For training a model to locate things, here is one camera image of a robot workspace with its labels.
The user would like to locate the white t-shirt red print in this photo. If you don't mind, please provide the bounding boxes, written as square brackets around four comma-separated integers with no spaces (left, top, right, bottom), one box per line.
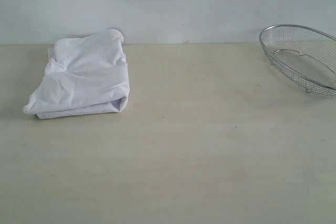
[23,29,130,119]

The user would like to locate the metal wire mesh basket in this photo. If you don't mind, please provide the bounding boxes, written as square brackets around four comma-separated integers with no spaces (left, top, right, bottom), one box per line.
[259,24,335,97]

